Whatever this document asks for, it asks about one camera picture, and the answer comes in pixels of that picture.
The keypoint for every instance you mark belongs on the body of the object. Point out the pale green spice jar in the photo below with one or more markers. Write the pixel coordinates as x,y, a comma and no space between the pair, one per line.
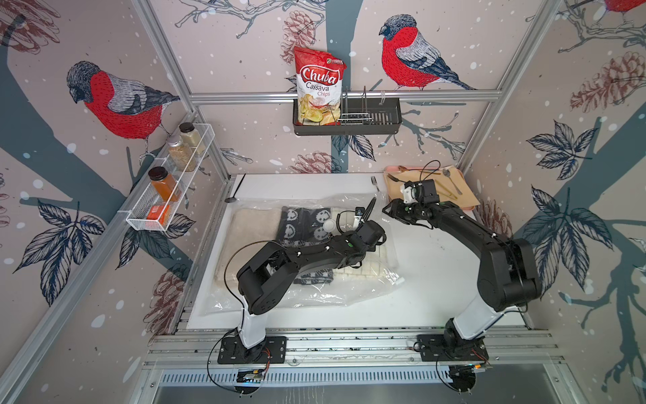
192,137

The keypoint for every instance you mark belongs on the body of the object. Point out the red Chuba chips bag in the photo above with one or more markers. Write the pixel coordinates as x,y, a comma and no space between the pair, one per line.
319,82

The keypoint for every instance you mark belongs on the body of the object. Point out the tan spice jar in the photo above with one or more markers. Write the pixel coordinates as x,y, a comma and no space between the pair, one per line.
181,154

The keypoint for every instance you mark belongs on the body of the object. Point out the small orange box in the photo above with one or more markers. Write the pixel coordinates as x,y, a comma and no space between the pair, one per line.
159,214

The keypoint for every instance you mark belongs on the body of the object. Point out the gold cutlery piece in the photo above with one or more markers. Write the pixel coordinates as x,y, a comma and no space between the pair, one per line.
445,191

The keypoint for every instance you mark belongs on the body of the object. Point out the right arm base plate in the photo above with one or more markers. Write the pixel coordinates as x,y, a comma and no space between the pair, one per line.
435,348

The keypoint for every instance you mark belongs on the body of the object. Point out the clear acrylic wall shelf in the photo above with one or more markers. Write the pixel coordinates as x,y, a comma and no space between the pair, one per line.
136,217

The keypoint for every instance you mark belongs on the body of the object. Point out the black wall basket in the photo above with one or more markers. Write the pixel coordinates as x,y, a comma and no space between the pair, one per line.
354,116

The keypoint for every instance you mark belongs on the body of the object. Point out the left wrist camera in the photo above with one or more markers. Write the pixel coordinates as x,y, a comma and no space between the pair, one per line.
359,213

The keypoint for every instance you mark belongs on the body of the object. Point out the black white patterned scarf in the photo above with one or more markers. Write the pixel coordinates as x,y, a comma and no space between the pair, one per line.
301,227

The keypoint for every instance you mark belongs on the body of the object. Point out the black spoon at edge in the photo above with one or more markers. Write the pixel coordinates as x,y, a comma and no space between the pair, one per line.
233,198

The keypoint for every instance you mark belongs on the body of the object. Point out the silver fork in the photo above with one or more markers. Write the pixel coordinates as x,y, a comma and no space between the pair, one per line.
374,182

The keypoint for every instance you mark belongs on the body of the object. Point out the silver spoon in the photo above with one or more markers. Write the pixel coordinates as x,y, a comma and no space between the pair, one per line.
447,173

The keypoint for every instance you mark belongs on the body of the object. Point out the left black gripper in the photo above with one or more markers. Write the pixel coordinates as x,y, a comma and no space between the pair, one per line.
373,247

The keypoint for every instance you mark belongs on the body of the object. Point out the orange spice jar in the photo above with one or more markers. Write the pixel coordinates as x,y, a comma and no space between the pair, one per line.
164,183

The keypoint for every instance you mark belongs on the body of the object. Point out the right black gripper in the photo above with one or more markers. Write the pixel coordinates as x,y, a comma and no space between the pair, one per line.
394,210

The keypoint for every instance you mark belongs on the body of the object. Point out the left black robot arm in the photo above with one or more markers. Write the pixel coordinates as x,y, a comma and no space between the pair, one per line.
265,279

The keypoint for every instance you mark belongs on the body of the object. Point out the white vacuum bag valve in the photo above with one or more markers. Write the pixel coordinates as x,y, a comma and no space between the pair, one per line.
329,226

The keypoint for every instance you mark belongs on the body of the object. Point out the clear plastic vacuum bag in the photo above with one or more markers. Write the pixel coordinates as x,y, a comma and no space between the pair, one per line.
339,292

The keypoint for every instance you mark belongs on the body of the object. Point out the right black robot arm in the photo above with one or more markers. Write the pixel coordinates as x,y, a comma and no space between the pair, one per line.
508,273

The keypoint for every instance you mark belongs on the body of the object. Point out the cream checked cloth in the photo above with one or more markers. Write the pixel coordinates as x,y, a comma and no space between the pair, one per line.
381,263

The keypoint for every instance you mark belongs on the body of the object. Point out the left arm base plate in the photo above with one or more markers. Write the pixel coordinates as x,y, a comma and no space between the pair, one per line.
271,350

